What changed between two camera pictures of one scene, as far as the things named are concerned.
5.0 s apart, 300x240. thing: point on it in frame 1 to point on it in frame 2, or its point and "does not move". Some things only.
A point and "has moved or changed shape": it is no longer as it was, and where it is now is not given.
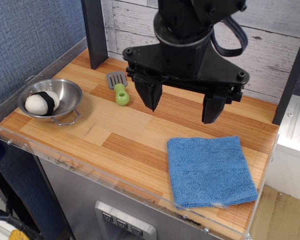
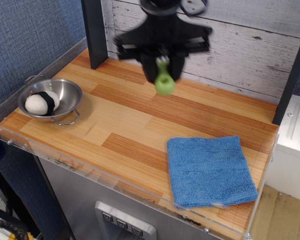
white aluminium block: x=289 y=172 does not move
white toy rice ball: x=42 y=103 does not move
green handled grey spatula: x=117 y=80 has moved or changed shape
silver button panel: x=114 y=224 does not move
